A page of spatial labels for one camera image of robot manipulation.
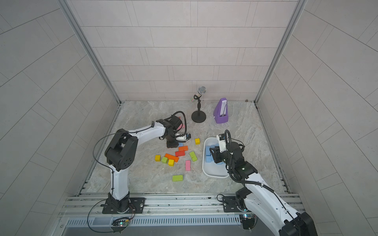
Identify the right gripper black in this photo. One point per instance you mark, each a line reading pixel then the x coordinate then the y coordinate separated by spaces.
pixel 217 154

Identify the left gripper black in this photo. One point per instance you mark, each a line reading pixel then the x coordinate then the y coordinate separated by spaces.
pixel 175 144

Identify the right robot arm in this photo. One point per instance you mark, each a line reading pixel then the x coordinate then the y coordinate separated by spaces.
pixel 257 197

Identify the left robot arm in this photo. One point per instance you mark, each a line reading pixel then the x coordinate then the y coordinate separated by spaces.
pixel 121 152

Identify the white plastic tray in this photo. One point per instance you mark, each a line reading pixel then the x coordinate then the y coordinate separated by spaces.
pixel 213 169

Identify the black microphone stand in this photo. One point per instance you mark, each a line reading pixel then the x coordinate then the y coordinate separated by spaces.
pixel 198 116

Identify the orange block short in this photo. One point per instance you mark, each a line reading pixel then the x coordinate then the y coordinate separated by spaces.
pixel 183 148

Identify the red block lower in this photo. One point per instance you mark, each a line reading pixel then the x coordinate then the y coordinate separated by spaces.
pixel 180 153

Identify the orange block long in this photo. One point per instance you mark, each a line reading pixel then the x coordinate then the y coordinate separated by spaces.
pixel 172 157

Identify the green cube small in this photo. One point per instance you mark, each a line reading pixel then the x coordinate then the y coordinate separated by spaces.
pixel 164 160

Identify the green block by pink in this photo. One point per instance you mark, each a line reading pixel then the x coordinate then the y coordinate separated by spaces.
pixel 193 156

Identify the yellow cube lower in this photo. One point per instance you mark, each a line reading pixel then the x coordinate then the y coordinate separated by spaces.
pixel 171 162

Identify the purple metronome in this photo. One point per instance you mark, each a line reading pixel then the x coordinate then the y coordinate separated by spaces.
pixel 220 113

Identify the silver microphone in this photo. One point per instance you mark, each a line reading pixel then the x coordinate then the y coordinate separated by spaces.
pixel 200 92

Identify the pink block lower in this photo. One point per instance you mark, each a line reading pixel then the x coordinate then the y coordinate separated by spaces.
pixel 188 165

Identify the green block front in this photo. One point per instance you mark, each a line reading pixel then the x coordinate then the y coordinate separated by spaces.
pixel 177 178

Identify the right circuit board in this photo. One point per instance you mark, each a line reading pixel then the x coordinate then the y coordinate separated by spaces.
pixel 248 221

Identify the circuit board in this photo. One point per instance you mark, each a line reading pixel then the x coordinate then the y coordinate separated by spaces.
pixel 248 221
pixel 122 222

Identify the left circuit board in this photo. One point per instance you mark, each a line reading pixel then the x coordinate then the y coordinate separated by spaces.
pixel 122 222

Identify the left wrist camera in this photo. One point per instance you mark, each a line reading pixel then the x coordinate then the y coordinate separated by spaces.
pixel 183 138

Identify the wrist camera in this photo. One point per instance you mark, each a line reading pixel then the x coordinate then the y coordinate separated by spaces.
pixel 221 138
pixel 183 138

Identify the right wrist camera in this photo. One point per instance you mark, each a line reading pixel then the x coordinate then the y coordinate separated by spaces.
pixel 221 138

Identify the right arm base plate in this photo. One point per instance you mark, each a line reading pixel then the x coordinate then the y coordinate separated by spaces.
pixel 229 204

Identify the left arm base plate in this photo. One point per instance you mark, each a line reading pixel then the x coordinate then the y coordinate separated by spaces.
pixel 124 206

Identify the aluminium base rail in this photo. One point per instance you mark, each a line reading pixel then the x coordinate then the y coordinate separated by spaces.
pixel 154 205

